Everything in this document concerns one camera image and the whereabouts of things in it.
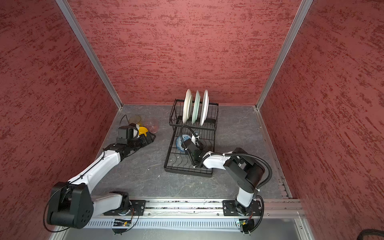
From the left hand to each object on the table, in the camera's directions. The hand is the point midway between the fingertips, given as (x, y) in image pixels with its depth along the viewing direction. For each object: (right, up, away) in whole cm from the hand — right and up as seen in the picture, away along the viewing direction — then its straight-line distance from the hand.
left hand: (150, 141), depth 87 cm
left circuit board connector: (-11, -39, -14) cm, 43 cm away
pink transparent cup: (-4, +9, +16) cm, 19 cm away
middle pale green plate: (+28, +19, -13) cm, 36 cm away
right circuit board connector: (+52, -39, -16) cm, 67 cm away
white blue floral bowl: (+17, 0, +5) cm, 18 cm away
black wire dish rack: (+16, -13, +3) cm, 20 cm away
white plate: (+23, +20, -13) cm, 33 cm away
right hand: (+24, -4, +6) cm, 25 cm away
